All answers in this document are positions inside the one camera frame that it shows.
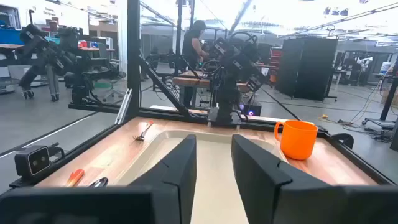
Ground orange plastic mug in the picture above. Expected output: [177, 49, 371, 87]
[274, 119, 319, 161]

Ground black metal rig frame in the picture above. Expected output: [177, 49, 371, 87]
[9, 0, 394, 187]

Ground silver metal hinge bar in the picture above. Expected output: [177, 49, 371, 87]
[114, 88, 133, 126]

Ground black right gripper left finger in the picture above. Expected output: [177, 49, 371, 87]
[129, 134, 197, 224]

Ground orange handled metal spoon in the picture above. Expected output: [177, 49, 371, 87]
[88, 177, 109, 188]

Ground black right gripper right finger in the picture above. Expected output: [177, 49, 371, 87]
[231, 134, 294, 224]

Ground black stand post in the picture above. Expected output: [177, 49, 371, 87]
[362, 60, 398, 131]

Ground black curved table bracket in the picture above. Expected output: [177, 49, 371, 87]
[331, 133, 355, 149]

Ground person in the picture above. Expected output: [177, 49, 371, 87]
[182, 19, 210, 108]

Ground floor cable bundle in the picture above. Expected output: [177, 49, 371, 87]
[317, 114, 374, 133]

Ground grey office chair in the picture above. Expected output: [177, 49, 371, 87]
[93, 42, 127, 102]

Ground blue storage bin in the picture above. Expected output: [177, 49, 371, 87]
[0, 27, 24, 45]

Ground black table-level camera box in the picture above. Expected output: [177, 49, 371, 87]
[14, 144, 52, 180]

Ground black control box purple light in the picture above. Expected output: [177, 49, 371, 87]
[239, 102, 262, 118]

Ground orange handled metal fork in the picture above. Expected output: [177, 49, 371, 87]
[133, 120, 155, 142]

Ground wooden workbench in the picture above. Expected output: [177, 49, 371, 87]
[172, 70, 251, 108]

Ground black room partition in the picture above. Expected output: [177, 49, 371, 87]
[275, 37, 339, 102]

